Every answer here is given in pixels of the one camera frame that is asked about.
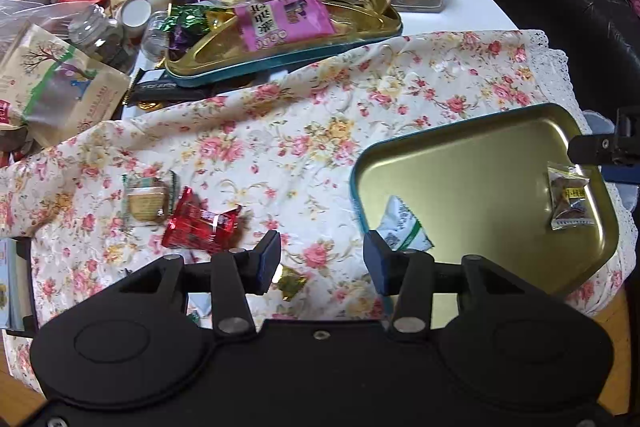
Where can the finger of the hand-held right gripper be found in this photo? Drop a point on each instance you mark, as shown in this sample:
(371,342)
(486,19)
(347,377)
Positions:
(592,149)

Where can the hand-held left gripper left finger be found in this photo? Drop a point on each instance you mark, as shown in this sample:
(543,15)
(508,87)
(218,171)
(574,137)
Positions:
(270,258)

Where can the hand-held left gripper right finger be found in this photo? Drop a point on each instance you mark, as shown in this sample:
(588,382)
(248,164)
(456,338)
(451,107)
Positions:
(376,263)

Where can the small gold foil candy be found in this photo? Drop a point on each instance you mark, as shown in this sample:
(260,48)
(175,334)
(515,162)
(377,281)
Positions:
(291,282)

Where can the white snack packet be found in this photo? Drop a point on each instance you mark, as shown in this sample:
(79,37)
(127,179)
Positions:
(400,222)

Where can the clear brown snack packet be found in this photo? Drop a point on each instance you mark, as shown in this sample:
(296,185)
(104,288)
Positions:
(570,202)

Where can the red foil candy packet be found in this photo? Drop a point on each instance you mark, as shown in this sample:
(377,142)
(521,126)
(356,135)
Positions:
(192,224)

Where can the gold tin tray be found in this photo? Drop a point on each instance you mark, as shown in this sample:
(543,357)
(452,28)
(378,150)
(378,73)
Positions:
(475,182)

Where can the clear cookie packet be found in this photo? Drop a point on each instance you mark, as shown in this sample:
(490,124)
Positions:
(147,202)

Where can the gold tin full of snacks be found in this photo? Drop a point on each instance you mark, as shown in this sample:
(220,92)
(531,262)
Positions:
(360,24)

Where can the floral tablecloth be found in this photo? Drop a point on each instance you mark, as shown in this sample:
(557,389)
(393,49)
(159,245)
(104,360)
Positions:
(300,132)

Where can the black leather sofa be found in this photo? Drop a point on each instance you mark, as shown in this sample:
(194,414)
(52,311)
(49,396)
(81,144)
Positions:
(550,7)

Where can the black flat packet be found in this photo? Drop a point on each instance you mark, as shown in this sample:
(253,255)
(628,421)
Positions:
(165,93)

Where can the pink snack packet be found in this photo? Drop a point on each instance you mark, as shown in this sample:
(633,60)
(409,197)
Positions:
(285,19)

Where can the green foil candy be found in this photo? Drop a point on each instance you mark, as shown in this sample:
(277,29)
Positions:
(190,22)

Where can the light blue box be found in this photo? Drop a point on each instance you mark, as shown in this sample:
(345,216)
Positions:
(10,287)

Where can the kraft paper bag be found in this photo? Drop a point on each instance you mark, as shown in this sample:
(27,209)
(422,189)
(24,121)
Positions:
(60,92)

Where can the white round cap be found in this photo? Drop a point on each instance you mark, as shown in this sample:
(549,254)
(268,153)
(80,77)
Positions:
(136,14)

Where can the small glass jar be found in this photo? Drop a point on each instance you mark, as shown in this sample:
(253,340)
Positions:
(97,34)

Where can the clear plastic bag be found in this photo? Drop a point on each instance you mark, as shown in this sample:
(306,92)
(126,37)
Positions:
(30,12)

